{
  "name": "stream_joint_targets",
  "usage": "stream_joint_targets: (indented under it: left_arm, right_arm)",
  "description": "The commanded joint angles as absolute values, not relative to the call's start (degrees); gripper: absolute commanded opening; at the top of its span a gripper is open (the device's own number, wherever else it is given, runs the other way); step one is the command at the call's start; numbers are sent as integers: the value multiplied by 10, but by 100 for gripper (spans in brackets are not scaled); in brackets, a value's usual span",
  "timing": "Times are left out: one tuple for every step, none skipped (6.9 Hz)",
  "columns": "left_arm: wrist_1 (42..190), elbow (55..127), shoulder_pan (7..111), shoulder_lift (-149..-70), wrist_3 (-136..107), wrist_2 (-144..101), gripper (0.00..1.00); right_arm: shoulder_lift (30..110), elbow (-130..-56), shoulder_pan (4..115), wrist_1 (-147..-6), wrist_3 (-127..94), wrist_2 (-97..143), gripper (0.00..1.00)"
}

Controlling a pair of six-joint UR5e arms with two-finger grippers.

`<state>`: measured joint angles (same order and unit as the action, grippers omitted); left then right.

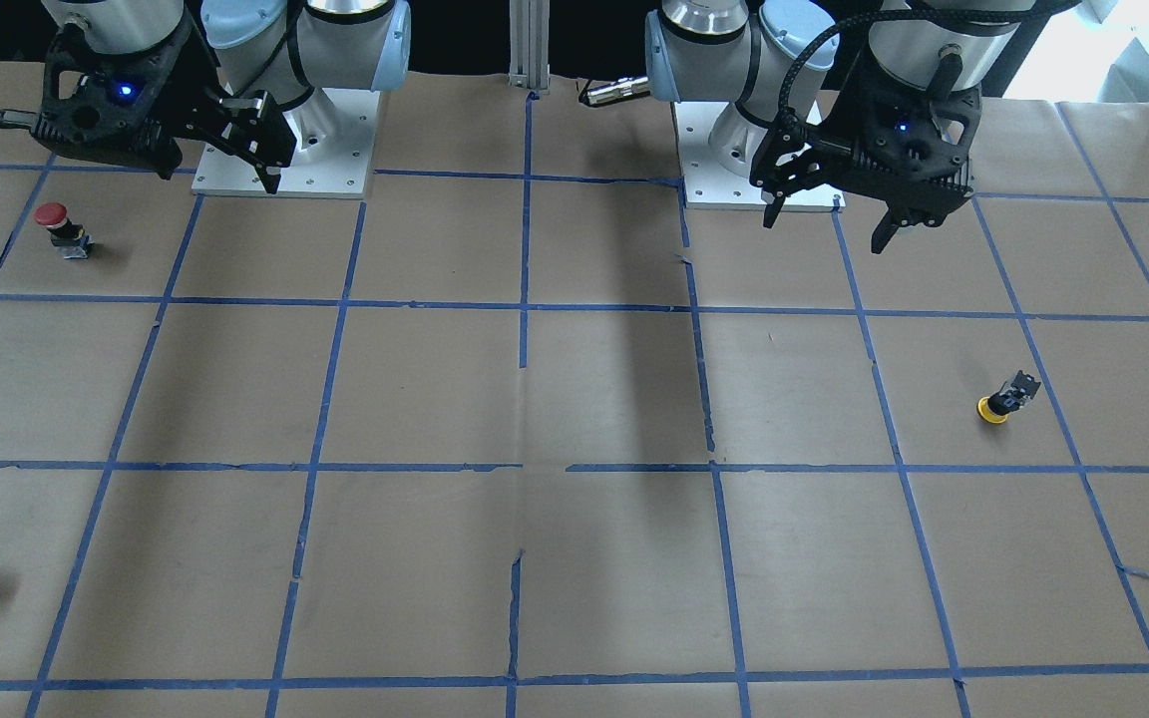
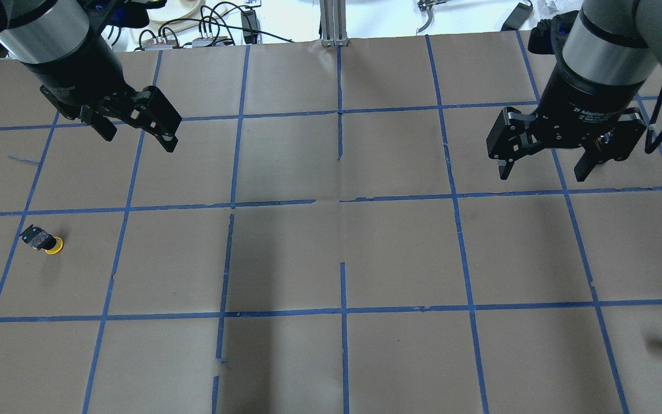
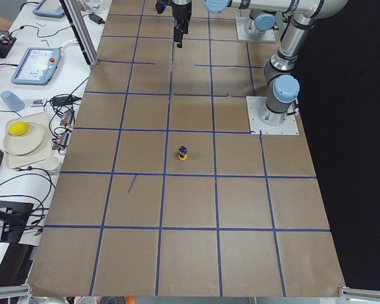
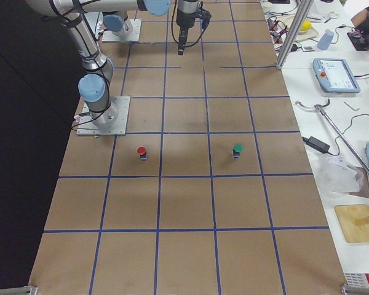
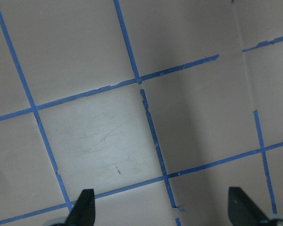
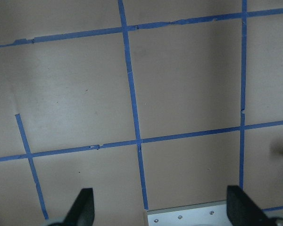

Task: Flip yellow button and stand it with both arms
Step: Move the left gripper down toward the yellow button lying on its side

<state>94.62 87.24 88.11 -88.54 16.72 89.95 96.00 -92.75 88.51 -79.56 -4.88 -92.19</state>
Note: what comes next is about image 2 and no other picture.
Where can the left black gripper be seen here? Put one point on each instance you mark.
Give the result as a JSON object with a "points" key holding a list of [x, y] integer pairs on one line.
{"points": [[80, 73]]}

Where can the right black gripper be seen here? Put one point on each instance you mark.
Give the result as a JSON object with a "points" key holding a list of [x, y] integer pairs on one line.
{"points": [[585, 96]]}

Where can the yellow push button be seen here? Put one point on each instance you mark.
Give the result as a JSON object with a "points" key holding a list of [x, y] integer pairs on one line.
{"points": [[40, 240]]}

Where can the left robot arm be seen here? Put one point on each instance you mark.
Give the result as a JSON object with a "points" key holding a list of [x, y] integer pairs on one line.
{"points": [[61, 43]]}

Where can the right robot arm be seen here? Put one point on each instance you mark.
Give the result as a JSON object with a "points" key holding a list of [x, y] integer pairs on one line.
{"points": [[604, 53]]}

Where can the beige tray with plate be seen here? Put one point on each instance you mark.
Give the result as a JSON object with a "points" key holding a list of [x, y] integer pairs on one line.
{"points": [[173, 10]]}

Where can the white power strip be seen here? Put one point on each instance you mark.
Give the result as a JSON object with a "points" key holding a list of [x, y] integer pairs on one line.
{"points": [[212, 41]]}

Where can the black power adapter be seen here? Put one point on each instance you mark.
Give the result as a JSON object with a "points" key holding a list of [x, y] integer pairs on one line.
{"points": [[518, 16]]}

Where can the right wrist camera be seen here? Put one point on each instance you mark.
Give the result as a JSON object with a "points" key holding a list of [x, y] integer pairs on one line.
{"points": [[551, 31]]}

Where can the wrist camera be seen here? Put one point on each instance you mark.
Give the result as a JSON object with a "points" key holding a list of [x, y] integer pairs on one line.
{"points": [[124, 14], [551, 31]]}

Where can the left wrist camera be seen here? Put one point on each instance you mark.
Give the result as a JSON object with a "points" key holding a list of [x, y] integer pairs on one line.
{"points": [[124, 14]]}

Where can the aluminium frame post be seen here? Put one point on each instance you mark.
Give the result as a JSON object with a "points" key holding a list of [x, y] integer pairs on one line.
{"points": [[333, 23]]}

